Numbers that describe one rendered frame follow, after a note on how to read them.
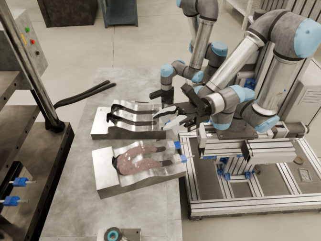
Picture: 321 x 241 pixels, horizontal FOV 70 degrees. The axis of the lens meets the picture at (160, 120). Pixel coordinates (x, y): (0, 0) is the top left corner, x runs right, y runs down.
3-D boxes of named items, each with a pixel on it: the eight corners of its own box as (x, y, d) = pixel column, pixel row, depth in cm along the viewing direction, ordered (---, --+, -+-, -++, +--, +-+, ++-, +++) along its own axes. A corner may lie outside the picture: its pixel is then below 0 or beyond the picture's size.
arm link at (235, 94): (243, 107, 90) (249, 90, 84) (221, 117, 86) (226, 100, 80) (230, 96, 95) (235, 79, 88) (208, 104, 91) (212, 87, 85)
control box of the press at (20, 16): (86, 151, 246) (30, 8, 141) (79, 175, 225) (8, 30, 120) (66, 151, 246) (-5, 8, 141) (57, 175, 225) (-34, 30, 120)
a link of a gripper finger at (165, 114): (154, 128, 81) (178, 123, 82) (152, 115, 77) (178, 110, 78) (152, 123, 83) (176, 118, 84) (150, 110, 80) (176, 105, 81)
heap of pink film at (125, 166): (155, 145, 144) (155, 137, 138) (164, 168, 132) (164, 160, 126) (114, 155, 138) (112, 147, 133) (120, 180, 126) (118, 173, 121)
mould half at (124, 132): (165, 113, 173) (165, 99, 163) (165, 139, 155) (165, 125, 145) (99, 113, 173) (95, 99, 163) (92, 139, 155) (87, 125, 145)
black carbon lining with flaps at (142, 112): (156, 111, 164) (156, 102, 157) (156, 128, 152) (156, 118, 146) (108, 112, 164) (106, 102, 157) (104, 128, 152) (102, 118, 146)
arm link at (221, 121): (217, 112, 104) (221, 93, 96) (233, 127, 97) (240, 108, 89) (203, 117, 101) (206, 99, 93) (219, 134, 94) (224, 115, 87)
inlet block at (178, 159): (192, 155, 142) (193, 149, 138) (195, 161, 139) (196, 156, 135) (172, 160, 140) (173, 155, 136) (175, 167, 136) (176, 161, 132)
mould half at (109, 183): (171, 143, 153) (171, 132, 145) (185, 175, 135) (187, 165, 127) (95, 161, 142) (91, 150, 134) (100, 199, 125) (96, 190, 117)
